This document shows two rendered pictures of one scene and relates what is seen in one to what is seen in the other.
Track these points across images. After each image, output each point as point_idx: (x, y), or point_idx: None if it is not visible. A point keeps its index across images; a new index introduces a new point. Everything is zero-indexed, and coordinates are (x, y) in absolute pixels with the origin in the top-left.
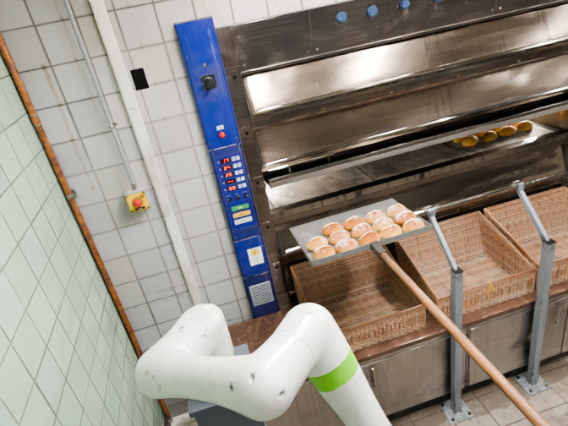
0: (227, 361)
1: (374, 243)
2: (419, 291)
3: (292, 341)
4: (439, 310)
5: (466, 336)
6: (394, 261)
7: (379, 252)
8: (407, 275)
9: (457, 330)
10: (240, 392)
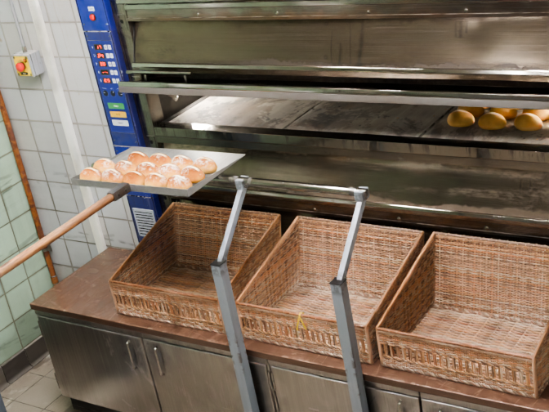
0: None
1: (122, 184)
2: (55, 229)
3: None
4: (33, 246)
5: (7, 266)
6: (98, 203)
7: (107, 192)
8: (78, 217)
9: (10, 260)
10: None
